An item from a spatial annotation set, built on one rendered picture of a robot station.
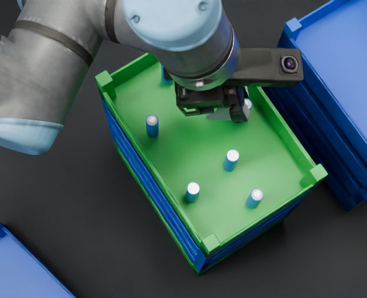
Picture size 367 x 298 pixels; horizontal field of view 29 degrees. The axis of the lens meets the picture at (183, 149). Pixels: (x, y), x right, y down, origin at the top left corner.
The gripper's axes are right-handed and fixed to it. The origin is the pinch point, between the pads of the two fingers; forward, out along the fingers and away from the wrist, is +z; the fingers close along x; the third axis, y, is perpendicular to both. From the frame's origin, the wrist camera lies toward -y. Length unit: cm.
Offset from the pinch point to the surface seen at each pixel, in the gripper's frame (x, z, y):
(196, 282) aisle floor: 22.4, 35.3, 16.6
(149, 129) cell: 2.6, -2.1, 14.1
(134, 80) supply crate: -6.7, 1.6, 17.4
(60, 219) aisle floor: 9, 29, 41
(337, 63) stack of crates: -11.3, 18.1, -13.7
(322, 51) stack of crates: -13.7, 17.5, -11.4
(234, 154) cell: 7.4, -1.0, 2.0
